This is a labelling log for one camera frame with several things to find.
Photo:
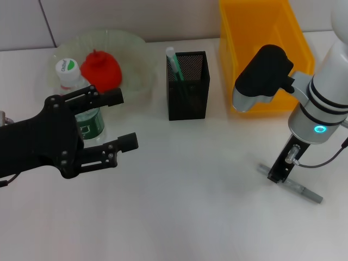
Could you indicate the grey marker pen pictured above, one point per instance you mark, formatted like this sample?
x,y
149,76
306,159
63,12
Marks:
x,y
307,191

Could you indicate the yellow plastic bin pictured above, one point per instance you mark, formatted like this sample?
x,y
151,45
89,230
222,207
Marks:
x,y
244,35

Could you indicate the clear green-label plastic bottle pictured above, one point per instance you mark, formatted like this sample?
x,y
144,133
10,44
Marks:
x,y
68,68

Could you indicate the red-orange knitted orange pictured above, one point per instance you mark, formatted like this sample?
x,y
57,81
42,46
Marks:
x,y
104,72

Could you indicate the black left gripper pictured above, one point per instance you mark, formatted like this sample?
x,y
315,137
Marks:
x,y
40,146

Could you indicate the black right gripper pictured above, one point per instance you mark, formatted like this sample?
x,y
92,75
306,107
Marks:
x,y
285,163

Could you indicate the black mesh pen holder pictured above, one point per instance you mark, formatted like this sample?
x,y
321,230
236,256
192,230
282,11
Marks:
x,y
193,103

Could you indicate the green glass fruit plate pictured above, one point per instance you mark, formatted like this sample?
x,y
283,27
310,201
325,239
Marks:
x,y
136,70

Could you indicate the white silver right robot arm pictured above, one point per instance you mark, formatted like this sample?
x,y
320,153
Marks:
x,y
320,95

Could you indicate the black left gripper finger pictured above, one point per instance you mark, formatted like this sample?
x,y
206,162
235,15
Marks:
x,y
114,97
129,142

